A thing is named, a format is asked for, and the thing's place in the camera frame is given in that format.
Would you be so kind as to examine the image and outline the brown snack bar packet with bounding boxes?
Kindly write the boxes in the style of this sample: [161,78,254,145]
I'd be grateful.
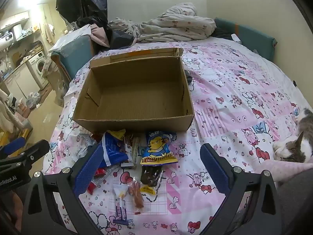
[123,133,137,163]

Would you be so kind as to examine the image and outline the blue packet with yellow animal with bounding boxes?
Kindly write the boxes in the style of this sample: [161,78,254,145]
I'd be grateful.
[140,130,178,165]

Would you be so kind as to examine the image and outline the teal padded bed rail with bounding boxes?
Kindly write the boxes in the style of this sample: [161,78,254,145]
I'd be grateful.
[214,17,278,61]
[57,35,96,81]

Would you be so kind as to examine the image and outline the white floor cabinet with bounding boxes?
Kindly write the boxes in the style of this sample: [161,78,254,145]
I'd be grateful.
[4,66,35,101]

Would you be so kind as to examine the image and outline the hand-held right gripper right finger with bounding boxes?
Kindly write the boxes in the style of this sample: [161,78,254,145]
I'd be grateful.
[200,143,284,235]

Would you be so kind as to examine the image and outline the hanging black jacket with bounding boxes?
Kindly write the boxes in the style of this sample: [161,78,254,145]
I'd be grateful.
[56,0,108,25]

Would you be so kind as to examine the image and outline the white washing machine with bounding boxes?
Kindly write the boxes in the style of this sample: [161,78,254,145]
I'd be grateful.
[26,51,49,90]

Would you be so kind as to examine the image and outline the dark brown snack packet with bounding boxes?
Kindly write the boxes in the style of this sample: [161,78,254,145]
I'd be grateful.
[140,164,164,187]

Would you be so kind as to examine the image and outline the beige snack bar packet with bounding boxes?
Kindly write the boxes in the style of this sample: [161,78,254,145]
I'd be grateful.
[132,137,143,169]

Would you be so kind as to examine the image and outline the grey white cat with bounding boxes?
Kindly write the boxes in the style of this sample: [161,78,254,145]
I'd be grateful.
[273,108,313,163]

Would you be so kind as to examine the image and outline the black plastic bag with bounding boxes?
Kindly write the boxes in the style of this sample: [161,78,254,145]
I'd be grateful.
[77,17,135,49]

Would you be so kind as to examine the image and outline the white plastic bag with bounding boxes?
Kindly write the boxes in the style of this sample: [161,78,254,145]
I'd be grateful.
[49,24,92,53]

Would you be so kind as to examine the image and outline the plastic bags on floor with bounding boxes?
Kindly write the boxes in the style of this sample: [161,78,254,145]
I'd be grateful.
[26,92,44,108]

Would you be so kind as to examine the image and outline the dark grey cloth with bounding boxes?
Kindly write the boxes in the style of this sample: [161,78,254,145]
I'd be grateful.
[276,169,313,235]

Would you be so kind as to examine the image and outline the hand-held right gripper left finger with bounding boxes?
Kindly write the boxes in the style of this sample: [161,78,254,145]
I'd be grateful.
[21,144,105,235]

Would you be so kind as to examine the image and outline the pink printed bed sheet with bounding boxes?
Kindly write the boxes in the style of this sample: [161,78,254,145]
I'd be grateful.
[41,40,313,235]

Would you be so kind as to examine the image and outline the crumpled floral duvet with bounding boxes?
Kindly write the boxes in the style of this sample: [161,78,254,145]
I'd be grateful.
[108,2,217,43]

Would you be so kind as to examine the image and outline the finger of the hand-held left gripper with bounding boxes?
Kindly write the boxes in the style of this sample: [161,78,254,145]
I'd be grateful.
[0,139,50,170]
[2,137,26,155]

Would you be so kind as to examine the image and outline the clear plastic bag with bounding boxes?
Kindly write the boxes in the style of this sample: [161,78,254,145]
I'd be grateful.
[43,52,70,107]

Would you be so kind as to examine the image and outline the orange sausage snack packet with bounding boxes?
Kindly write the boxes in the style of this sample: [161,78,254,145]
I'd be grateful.
[127,177,145,214]

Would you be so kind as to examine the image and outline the white wall cabinet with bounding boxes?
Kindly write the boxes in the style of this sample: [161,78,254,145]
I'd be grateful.
[0,11,30,30]

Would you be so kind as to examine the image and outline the hanging towel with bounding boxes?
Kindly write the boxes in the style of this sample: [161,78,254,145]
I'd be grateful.
[45,24,55,44]

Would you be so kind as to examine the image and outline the cardboard box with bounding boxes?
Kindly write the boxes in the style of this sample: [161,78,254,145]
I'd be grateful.
[72,48,195,134]

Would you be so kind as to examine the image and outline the pink dotted cloth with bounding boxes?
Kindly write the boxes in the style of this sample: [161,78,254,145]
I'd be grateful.
[254,161,313,184]

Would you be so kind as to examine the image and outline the yellow stool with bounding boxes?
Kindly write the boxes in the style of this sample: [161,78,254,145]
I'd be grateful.
[0,124,33,147]

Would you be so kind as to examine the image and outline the white purple snack bar packet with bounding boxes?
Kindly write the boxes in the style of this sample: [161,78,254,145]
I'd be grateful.
[112,183,130,225]

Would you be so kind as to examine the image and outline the blue packet with yellow corner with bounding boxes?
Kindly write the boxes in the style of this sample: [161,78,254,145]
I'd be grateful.
[101,129,129,165]

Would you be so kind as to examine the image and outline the small grey cloth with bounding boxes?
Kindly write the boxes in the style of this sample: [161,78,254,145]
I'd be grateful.
[184,70,195,86]

